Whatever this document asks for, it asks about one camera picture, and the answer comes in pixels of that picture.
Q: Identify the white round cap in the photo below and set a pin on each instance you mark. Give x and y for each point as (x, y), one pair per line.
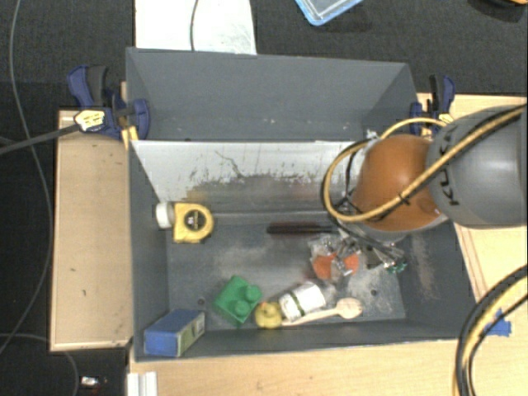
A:
(164, 214)

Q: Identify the dark red-brown flat block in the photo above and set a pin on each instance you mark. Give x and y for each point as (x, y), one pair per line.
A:
(299, 228)

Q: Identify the pale wood board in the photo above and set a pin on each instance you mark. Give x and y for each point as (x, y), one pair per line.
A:
(92, 229)

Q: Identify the white jar with label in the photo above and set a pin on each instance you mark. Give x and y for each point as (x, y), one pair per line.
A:
(305, 299)

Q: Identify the grey metal bin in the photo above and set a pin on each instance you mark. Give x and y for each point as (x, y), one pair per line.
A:
(255, 97)

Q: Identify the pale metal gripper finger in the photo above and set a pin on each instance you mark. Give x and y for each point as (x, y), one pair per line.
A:
(342, 265)
(337, 249)

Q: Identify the pale wooden spoon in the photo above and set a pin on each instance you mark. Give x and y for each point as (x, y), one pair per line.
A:
(348, 307)

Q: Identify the blue box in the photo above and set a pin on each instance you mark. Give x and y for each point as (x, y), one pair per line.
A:
(169, 334)

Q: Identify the yellow rubber duck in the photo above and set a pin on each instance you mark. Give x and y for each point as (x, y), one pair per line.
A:
(268, 315)

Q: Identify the yellow tape measure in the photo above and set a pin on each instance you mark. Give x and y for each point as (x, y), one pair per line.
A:
(193, 222)

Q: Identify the orange thing in clear packet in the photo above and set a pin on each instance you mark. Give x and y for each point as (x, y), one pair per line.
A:
(323, 264)

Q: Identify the green toy brick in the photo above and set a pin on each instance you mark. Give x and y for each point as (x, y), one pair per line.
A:
(237, 301)

